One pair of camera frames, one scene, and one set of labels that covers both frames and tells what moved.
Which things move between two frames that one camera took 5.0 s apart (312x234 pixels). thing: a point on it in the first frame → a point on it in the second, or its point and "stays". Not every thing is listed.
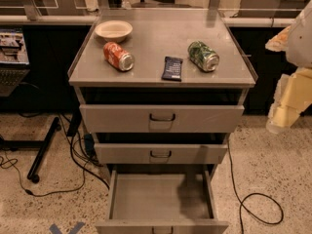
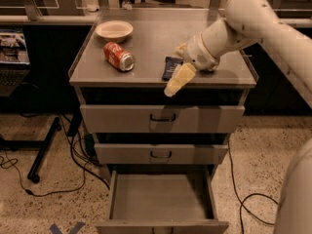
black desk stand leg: x=32 y=144 stays
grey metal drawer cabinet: x=161 y=92 stays
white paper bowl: x=113 y=31 stays
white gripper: x=300 y=42 → x=198 y=55
